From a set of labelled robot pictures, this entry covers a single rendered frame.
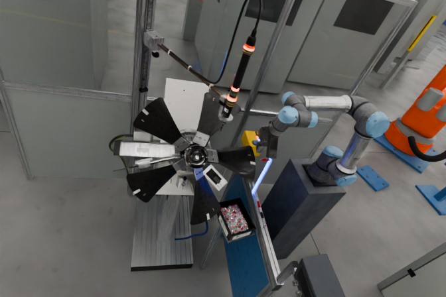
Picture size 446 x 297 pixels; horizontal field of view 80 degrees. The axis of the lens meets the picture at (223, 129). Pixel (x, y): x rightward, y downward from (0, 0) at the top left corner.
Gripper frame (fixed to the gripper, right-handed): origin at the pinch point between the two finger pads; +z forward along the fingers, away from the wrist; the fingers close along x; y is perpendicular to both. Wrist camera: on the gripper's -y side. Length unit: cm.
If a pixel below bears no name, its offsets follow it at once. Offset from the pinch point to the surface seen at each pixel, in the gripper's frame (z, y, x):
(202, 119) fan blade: 2.2, 18.3, 29.7
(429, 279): 60, -63, -157
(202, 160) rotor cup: 5.5, -4.3, 29.6
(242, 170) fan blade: 10.4, -6.0, 6.0
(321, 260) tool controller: -14, -53, -14
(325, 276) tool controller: -15, -59, -13
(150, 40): -12, 56, 61
